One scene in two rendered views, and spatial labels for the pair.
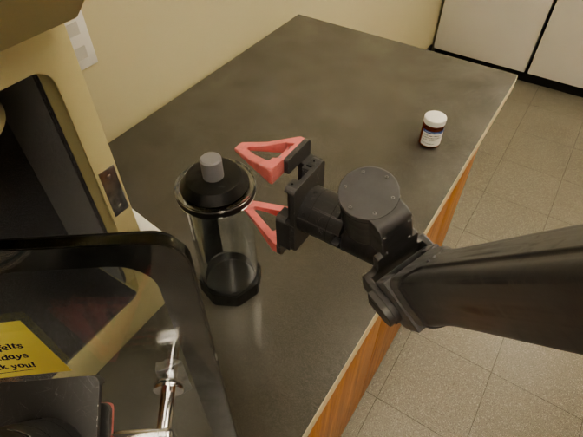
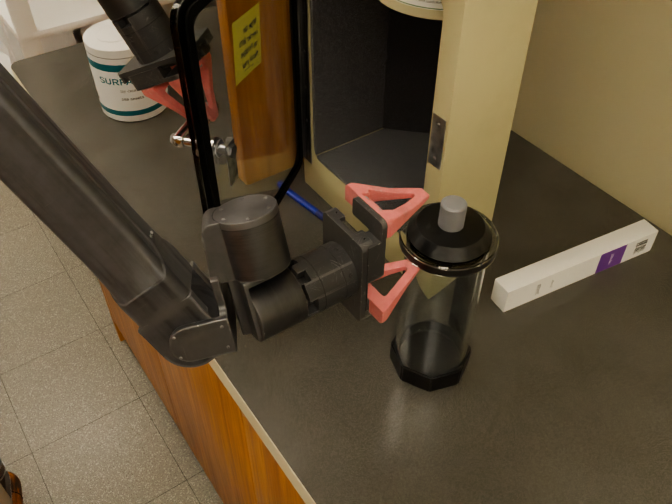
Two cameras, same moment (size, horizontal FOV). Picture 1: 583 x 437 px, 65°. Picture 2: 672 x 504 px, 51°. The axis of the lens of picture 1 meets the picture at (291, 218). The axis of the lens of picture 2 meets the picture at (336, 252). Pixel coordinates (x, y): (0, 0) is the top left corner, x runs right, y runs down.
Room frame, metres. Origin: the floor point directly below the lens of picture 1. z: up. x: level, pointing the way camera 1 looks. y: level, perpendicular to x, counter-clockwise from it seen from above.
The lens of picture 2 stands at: (0.55, -0.46, 1.68)
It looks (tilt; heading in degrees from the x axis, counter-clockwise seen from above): 44 degrees down; 112
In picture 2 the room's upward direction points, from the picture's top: straight up
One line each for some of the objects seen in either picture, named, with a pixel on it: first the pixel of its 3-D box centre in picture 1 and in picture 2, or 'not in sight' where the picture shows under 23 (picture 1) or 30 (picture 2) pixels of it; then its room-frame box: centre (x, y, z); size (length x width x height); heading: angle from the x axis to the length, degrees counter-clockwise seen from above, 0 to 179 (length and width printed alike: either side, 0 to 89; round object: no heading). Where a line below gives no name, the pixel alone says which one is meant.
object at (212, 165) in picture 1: (213, 177); (450, 225); (0.45, 0.10, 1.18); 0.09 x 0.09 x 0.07
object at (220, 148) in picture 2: not in sight; (228, 161); (0.18, 0.11, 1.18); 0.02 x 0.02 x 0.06; 4
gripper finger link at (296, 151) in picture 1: (271, 169); (386, 220); (0.40, 0.02, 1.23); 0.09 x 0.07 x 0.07; 57
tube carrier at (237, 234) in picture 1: (224, 236); (438, 299); (0.45, 0.10, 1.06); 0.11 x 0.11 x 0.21
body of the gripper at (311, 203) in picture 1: (323, 213); (325, 275); (0.37, -0.04, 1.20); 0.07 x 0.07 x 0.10; 57
